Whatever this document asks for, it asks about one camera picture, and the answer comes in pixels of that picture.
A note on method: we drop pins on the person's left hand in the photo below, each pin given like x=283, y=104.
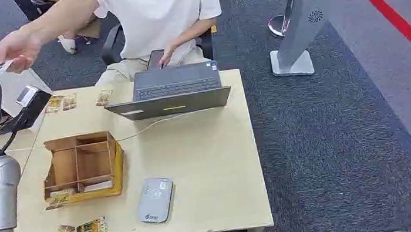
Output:
x=167, y=56

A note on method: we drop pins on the person's right hand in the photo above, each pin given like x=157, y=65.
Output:
x=19, y=48

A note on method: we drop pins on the dark phone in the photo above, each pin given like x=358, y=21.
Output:
x=154, y=60

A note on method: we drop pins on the grey laptop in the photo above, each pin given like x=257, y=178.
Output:
x=171, y=92

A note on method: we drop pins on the white side table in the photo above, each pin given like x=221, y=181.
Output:
x=17, y=85

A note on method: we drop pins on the person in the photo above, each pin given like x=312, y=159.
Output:
x=158, y=15

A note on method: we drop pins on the white shoe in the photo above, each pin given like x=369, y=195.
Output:
x=68, y=45

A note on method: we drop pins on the black office chair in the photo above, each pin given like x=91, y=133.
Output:
x=112, y=44

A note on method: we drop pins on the wooden card box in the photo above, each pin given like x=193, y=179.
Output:
x=82, y=167

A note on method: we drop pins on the grey kiosk stand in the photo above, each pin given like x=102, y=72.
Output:
x=301, y=21

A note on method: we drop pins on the grey card reader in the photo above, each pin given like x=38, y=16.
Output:
x=156, y=199

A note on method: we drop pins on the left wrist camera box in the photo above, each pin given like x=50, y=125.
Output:
x=29, y=103

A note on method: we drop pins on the chrome stanchion post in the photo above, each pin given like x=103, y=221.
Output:
x=281, y=23

